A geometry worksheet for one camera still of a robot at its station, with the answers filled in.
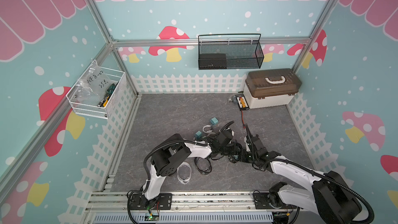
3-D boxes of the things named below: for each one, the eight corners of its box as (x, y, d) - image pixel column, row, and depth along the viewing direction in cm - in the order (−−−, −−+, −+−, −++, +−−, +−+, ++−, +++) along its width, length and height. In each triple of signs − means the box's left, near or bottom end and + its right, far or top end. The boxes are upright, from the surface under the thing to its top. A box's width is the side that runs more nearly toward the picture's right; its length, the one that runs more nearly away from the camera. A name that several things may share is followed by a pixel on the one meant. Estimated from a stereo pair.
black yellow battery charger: (238, 110, 113) (238, 108, 111) (235, 96, 122) (236, 94, 120) (248, 110, 113) (249, 108, 111) (245, 96, 122) (246, 94, 120)
